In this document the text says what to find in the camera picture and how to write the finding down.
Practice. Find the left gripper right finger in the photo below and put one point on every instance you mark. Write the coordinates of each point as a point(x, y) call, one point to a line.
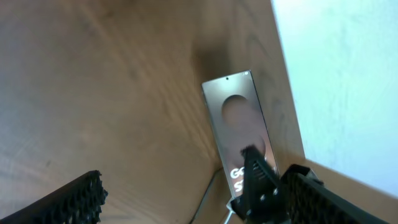
point(309, 201)

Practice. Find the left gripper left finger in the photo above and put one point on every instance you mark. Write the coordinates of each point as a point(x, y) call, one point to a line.
point(79, 201)

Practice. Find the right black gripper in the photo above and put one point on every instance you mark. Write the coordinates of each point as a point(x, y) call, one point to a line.
point(261, 201)

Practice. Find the Galaxy smartphone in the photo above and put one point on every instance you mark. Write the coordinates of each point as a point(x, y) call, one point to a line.
point(237, 122)

